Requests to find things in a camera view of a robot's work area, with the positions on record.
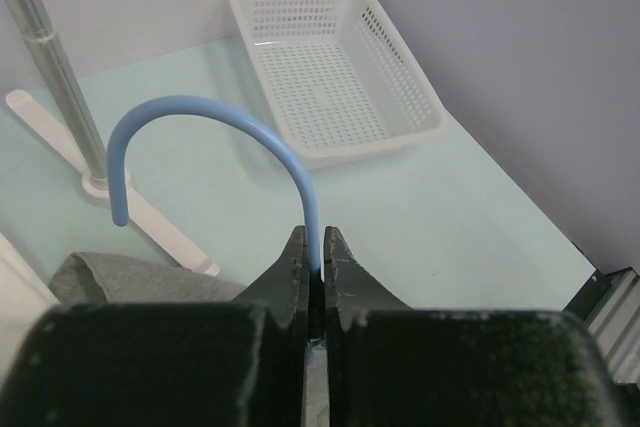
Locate white t shirt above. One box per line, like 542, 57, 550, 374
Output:
0, 235, 59, 376

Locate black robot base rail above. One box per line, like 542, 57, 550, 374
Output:
562, 262, 639, 387

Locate blue wire hanger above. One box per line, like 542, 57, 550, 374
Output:
107, 95, 323, 287

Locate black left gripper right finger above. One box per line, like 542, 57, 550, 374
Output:
324, 227, 639, 426

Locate grey t shirt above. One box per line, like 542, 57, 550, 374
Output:
48, 252, 330, 426

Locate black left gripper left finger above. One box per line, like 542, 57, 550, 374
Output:
1, 228, 310, 426

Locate white plastic basket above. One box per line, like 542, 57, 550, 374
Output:
229, 0, 447, 169

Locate white metal clothes rack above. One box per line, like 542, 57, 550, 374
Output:
4, 0, 220, 276

